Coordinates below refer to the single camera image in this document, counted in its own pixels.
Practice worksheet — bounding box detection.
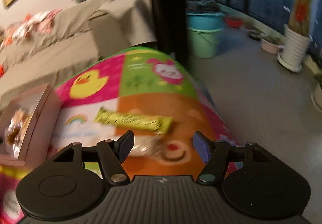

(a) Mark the pink cardboard gift box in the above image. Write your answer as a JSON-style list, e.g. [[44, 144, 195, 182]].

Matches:
[[1, 84, 61, 168]]

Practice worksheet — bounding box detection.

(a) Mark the white ribbed plant pot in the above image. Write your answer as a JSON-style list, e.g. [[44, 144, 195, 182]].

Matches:
[[277, 24, 313, 73]]

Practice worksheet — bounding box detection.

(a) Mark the red plastic basin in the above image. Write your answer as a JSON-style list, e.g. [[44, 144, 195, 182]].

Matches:
[[225, 16, 244, 29]]

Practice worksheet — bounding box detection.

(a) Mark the colourful cartoon play mat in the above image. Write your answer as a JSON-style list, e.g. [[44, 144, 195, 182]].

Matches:
[[1, 47, 232, 223]]

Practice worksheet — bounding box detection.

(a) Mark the packaged bread bun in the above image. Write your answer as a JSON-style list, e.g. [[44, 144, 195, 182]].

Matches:
[[4, 108, 32, 159]]

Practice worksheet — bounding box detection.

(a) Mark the pink flower pot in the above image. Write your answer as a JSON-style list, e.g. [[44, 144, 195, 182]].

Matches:
[[261, 37, 283, 55]]

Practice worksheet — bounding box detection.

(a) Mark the yellow cheese stick packet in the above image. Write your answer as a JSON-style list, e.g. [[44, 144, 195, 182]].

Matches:
[[94, 107, 172, 134]]

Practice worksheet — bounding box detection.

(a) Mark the teal plastic bucket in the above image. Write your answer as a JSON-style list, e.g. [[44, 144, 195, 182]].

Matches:
[[187, 12, 224, 30]]

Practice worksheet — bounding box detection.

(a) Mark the beige covered sofa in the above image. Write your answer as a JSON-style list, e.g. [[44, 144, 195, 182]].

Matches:
[[1, 0, 156, 108]]

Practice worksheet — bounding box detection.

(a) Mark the packaged rice cracker bar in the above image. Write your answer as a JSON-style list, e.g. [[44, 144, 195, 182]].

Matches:
[[129, 134, 163, 157]]

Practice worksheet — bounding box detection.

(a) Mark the green plastic bucket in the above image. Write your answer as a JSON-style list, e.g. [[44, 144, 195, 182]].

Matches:
[[188, 28, 223, 59]]

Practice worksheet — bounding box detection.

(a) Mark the pile of pink clothes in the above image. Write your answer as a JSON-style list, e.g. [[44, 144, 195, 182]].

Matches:
[[1, 9, 62, 48]]

